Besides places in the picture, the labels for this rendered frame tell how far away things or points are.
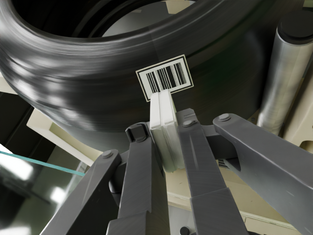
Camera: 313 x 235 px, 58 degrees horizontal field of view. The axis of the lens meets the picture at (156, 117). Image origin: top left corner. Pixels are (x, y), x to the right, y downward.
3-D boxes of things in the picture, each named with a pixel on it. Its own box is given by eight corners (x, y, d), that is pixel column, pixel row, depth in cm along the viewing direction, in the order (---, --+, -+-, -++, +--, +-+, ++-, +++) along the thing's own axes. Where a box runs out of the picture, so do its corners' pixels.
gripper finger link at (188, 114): (181, 146, 14) (241, 127, 13) (174, 112, 18) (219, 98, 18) (190, 171, 14) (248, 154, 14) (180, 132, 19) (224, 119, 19)
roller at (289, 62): (254, 148, 61) (252, 129, 63) (276, 148, 60) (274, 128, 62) (280, 41, 30) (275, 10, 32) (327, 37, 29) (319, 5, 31)
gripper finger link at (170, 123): (162, 124, 15) (175, 120, 15) (159, 91, 22) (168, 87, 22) (178, 170, 16) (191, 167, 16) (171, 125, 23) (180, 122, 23)
